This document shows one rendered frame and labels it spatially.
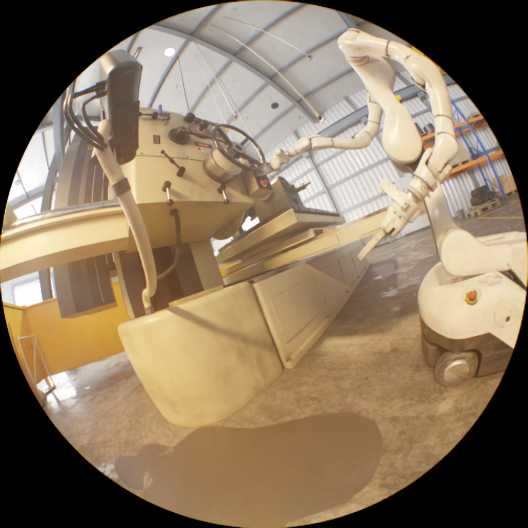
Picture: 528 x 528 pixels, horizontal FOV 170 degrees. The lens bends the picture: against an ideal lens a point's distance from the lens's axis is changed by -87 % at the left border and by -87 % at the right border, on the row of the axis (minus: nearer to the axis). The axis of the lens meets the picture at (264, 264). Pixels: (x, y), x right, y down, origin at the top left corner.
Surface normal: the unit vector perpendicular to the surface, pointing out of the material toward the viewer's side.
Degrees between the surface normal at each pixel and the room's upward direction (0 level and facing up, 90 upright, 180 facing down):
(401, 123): 90
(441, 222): 90
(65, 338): 90
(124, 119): 157
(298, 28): 169
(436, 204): 90
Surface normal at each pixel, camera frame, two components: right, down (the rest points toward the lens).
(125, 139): 0.68, 0.73
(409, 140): -0.66, 0.25
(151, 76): 0.21, 0.96
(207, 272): 0.68, -0.28
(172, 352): 0.34, -0.16
